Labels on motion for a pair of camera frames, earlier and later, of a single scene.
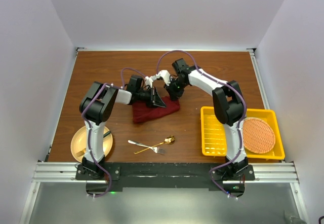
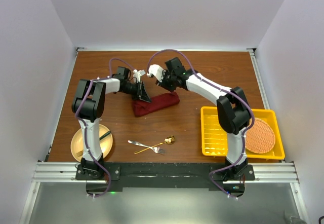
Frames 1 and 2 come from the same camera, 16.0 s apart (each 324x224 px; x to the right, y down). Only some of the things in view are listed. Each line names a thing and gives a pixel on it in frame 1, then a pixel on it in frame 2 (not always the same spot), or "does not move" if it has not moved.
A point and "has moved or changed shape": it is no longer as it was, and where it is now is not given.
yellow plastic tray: (213, 140) does not move
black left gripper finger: (158, 101) → (144, 95)
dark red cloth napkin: (142, 112) has moved or changed shape
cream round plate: (79, 143) does not move
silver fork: (156, 149) does not move
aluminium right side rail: (258, 79) does not move
